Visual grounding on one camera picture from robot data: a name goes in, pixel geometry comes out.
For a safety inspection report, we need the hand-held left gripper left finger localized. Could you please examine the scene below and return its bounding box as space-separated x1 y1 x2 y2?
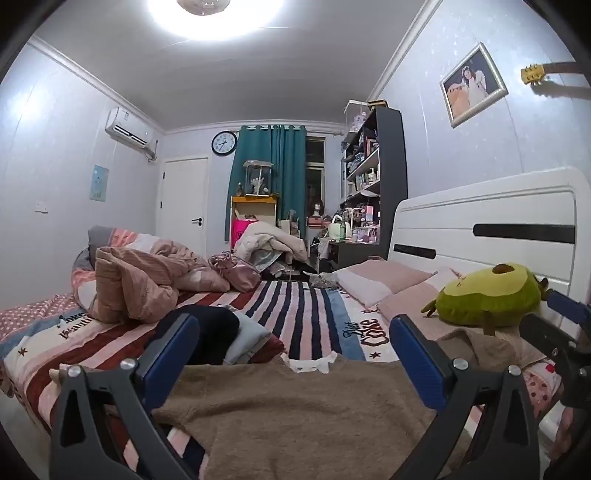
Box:
48 313 201 480

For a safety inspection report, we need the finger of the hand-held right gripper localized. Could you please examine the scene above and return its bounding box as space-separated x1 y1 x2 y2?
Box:
519 314 591 367
538 277 591 328

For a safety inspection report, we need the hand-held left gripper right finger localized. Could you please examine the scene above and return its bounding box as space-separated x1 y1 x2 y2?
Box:
389 315 541 480

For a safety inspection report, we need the brown knit sweater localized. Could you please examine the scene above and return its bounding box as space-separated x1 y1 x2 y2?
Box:
150 329 546 480

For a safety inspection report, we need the black folded garment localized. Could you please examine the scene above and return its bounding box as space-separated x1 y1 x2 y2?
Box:
161 307 241 365

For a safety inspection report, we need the pink pillow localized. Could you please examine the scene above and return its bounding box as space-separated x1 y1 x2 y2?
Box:
335 259 437 310
376 268 546 370

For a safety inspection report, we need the green avocado plush toy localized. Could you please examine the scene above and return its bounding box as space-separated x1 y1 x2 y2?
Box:
421 263 550 337

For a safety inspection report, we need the light blue folded garment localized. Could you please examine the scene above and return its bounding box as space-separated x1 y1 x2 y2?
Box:
222 305 273 365

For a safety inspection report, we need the pink crumpled quilt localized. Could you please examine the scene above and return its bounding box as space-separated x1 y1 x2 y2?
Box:
71 226 232 324

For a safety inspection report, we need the dark red folded garment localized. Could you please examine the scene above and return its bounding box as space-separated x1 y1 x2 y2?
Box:
245 335 287 363

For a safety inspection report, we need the small white cloth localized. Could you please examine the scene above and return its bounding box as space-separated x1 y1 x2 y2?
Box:
281 351 340 374

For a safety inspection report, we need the pink satin bag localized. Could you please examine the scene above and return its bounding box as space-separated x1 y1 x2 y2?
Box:
209 251 262 292

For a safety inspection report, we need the dark desk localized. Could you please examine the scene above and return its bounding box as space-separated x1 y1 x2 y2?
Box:
318 237 389 273

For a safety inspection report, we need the striped pink navy blanket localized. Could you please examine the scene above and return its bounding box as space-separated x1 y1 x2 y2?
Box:
0 277 462 480

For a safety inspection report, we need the grey pillow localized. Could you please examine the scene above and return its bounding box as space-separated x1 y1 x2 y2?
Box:
71 225 116 271

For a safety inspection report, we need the magenta bag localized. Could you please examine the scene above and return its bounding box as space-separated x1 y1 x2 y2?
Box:
232 219 259 250

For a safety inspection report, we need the pile of cream bedding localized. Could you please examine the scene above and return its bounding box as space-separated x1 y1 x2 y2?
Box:
235 222 309 273

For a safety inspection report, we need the white bed headboard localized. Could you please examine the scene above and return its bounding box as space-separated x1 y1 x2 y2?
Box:
387 166 591 315

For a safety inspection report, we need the white door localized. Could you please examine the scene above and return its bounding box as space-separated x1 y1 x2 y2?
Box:
157 157 211 259

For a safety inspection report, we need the yellow cabinet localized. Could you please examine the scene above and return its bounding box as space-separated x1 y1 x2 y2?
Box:
231 195 280 245

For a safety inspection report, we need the glass display case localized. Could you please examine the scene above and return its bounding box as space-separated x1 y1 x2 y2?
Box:
242 160 273 197

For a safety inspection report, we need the dark bookshelf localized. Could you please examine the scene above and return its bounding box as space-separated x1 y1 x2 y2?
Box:
341 107 408 259

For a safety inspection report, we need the window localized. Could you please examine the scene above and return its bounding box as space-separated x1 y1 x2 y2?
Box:
305 136 326 204

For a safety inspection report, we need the teal curtain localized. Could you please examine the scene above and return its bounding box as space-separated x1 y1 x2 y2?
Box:
225 124 308 241

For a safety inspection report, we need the white air conditioner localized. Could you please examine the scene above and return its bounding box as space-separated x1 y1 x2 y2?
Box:
105 107 158 158

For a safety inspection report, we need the yellow guitar headstock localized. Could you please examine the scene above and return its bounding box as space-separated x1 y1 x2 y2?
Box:
521 60 580 85

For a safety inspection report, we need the clear box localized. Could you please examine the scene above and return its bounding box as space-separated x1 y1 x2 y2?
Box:
344 99 370 132

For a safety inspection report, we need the small blue wall poster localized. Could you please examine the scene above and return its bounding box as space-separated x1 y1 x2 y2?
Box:
89 164 110 203

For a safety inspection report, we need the round wall clock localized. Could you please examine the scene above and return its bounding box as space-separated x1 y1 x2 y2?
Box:
211 131 238 156

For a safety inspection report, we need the framed wall photo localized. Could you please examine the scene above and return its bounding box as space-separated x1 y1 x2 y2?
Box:
440 42 509 128

